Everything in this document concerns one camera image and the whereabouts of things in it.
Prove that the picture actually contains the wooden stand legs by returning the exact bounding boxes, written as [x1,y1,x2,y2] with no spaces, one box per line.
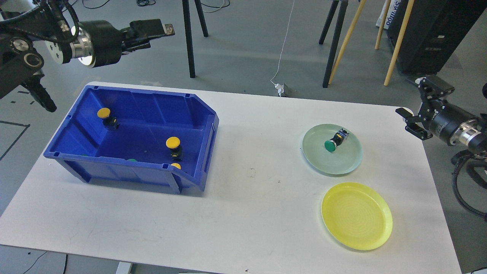
[375,0,414,86]

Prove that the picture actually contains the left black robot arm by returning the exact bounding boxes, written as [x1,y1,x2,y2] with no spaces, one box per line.
[1,0,175,112]

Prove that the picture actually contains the white power adapter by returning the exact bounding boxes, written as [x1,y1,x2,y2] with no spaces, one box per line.
[274,83,292,97]

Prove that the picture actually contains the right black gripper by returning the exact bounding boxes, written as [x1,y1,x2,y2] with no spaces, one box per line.
[395,75,478,146]

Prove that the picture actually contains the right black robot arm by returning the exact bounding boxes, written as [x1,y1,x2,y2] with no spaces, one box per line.
[396,75,487,220]

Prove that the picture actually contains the yellow push button back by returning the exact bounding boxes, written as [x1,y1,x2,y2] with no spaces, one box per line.
[96,107,119,131]

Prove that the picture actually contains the white cable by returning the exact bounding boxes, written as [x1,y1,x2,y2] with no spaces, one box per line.
[270,0,295,86]

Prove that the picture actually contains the blue plastic bin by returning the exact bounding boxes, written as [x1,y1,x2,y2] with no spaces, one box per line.
[43,84,219,194]

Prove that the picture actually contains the light green plate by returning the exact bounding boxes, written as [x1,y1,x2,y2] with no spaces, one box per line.
[302,124,363,177]

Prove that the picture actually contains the black cabinet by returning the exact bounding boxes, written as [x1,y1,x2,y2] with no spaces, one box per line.
[396,0,487,75]

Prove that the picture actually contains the yellow plate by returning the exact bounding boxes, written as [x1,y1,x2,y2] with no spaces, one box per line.
[321,182,393,251]

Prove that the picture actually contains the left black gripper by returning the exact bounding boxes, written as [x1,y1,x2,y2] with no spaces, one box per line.
[78,19,175,68]

